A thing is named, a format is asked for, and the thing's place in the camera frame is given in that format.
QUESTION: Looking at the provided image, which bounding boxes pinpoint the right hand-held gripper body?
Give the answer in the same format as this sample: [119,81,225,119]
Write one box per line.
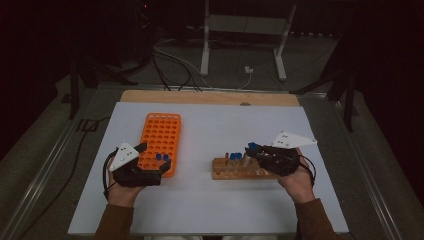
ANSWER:
[255,131,318,178]

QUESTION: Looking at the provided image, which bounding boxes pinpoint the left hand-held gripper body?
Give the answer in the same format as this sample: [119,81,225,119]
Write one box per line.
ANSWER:
[109,140,165,188]

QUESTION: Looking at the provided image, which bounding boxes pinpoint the orange plastic tube rack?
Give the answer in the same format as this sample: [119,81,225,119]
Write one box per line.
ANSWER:
[136,112,182,179]

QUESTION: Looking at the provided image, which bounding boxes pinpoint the wooden tube rack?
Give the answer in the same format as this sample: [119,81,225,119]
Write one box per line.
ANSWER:
[211,152,282,181]

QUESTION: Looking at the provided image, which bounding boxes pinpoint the person's left hand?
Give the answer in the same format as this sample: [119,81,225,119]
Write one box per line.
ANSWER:
[106,164,147,209]

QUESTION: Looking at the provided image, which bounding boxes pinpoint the person's right hand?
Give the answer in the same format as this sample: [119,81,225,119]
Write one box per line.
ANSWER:
[277,147,317,205]

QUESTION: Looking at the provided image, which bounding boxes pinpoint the white table mat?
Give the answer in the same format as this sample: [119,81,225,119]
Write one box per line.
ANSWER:
[67,101,350,236]

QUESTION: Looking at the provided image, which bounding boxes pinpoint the person's white trousers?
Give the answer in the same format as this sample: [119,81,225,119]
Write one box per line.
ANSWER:
[143,235,278,240]

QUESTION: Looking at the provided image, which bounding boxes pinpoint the black tripod stand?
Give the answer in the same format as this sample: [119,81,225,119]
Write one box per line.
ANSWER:
[289,66,360,133]
[68,54,139,120]

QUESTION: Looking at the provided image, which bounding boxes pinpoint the dark equipment tower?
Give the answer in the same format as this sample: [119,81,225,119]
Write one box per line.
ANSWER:
[131,0,156,64]

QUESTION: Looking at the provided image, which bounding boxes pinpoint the power strip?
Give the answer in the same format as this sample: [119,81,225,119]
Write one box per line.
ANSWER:
[289,31,335,38]

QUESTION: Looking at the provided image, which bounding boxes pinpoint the white metal stand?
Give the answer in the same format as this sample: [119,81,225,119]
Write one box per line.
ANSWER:
[199,0,298,82]

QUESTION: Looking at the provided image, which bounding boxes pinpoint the right hand-held gripper cable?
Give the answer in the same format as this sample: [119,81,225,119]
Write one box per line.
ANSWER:
[299,154,317,188]

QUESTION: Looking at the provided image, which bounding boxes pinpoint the metal floor rail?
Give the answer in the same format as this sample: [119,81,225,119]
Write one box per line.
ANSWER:
[0,87,101,240]
[328,95,406,240]
[95,83,329,100]

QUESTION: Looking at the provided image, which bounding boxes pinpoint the long black floor cable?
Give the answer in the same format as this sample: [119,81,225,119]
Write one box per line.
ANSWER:
[18,115,112,240]

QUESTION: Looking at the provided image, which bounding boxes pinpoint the white floor cable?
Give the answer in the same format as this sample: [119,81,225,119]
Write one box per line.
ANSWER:
[153,44,253,91]

